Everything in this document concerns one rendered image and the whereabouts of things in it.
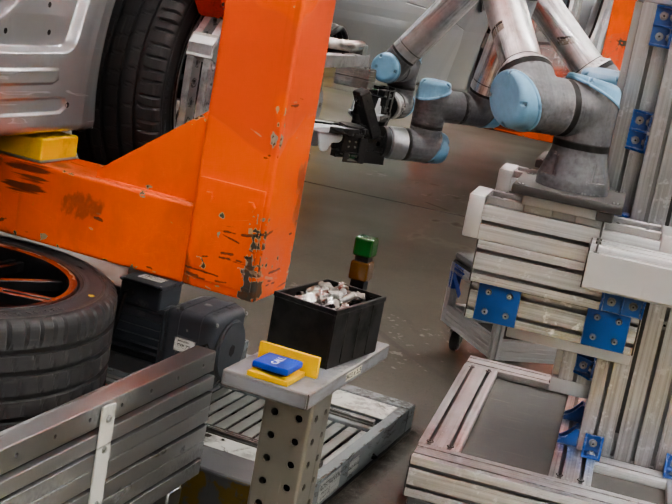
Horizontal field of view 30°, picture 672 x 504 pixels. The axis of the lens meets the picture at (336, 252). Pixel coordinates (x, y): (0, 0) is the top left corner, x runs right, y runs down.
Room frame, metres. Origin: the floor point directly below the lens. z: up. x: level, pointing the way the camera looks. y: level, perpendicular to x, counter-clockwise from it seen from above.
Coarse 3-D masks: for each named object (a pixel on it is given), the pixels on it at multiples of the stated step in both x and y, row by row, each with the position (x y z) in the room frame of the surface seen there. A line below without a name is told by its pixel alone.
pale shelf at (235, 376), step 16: (384, 352) 2.44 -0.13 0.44; (240, 368) 2.14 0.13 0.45; (320, 368) 2.23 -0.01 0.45; (336, 368) 2.25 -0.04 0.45; (352, 368) 2.27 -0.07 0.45; (368, 368) 2.36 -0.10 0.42; (224, 384) 2.12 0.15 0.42; (240, 384) 2.11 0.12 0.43; (256, 384) 2.10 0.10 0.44; (272, 384) 2.09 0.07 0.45; (304, 384) 2.12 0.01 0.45; (320, 384) 2.14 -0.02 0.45; (336, 384) 2.20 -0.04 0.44; (288, 400) 2.08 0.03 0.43; (304, 400) 2.07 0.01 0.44; (320, 400) 2.13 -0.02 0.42
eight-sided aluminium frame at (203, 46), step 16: (208, 32) 2.81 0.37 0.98; (192, 48) 2.76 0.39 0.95; (208, 48) 2.75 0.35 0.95; (192, 64) 2.76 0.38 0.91; (208, 64) 2.75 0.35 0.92; (192, 80) 2.77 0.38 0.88; (208, 80) 2.75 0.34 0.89; (192, 96) 2.78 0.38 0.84; (208, 96) 2.76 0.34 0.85; (192, 112) 2.79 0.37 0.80
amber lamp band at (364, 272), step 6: (354, 264) 2.47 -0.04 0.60; (360, 264) 2.46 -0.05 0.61; (366, 264) 2.46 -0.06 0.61; (372, 264) 2.48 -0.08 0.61; (354, 270) 2.47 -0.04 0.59; (360, 270) 2.46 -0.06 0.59; (366, 270) 2.46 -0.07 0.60; (372, 270) 2.49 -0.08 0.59; (348, 276) 2.47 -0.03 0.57; (354, 276) 2.47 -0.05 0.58; (360, 276) 2.46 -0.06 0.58; (366, 276) 2.46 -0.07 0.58
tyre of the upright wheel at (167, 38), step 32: (128, 0) 2.82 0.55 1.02; (160, 0) 2.79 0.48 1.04; (192, 0) 2.80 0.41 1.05; (128, 32) 2.77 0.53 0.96; (160, 32) 2.75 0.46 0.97; (128, 64) 2.75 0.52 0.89; (160, 64) 2.73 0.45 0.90; (96, 96) 2.77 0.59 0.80; (128, 96) 2.74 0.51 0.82; (160, 96) 2.73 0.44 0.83; (96, 128) 2.79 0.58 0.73; (128, 128) 2.76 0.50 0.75; (160, 128) 2.75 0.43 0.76; (96, 160) 2.84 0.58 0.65
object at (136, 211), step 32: (192, 128) 2.42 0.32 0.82; (0, 160) 2.54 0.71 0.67; (64, 160) 2.61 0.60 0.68; (128, 160) 2.46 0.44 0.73; (160, 160) 2.44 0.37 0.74; (192, 160) 2.42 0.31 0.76; (0, 192) 2.54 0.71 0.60; (32, 192) 2.51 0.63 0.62; (64, 192) 2.49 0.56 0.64; (96, 192) 2.46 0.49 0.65; (128, 192) 2.44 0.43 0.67; (160, 192) 2.44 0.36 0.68; (192, 192) 2.41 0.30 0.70; (0, 224) 2.53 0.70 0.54; (32, 224) 2.51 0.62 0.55; (64, 224) 2.48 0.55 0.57; (96, 224) 2.46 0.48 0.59; (128, 224) 2.43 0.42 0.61; (160, 224) 2.41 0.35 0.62; (96, 256) 2.45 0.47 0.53; (128, 256) 2.43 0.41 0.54; (160, 256) 2.41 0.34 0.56
